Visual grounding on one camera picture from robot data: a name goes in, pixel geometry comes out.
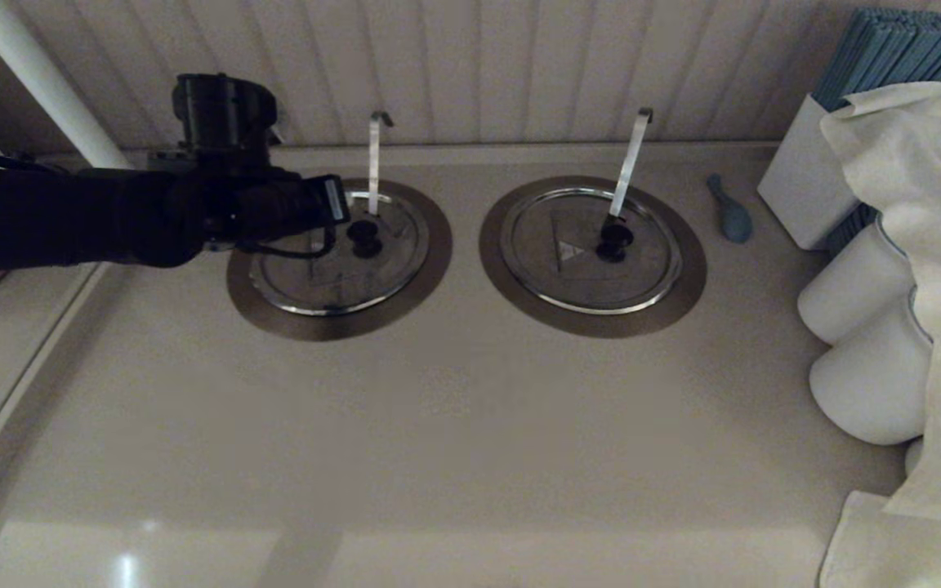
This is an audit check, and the bronze round well collar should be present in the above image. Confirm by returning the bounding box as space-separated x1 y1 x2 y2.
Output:
479 175 707 339
226 178 453 341

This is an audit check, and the blue straws bundle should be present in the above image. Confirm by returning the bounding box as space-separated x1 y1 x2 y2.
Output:
812 8 941 114

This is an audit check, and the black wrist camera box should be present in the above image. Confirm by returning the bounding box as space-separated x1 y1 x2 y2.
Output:
305 174 351 231

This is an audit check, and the long white round pole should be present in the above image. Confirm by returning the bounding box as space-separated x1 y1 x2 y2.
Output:
0 0 132 170

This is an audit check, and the white jar with blue rim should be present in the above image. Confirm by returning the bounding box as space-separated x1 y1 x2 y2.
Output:
796 219 916 345
809 287 933 447

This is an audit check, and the white rectangular holder box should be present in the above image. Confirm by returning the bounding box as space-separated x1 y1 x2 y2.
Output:
757 94 862 251

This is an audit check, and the small blue spoon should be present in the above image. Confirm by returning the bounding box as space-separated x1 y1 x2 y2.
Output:
707 173 754 244

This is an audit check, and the steel ladle hooked handle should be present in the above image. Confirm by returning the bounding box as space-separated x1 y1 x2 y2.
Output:
368 111 395 215
606 108 653 220

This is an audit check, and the black camera cable loop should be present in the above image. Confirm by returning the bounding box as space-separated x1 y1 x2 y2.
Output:
234 220 337 261

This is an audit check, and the hinged steel lid black knob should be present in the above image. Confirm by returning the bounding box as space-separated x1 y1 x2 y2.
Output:
248 189 430 316
500 187 683 315

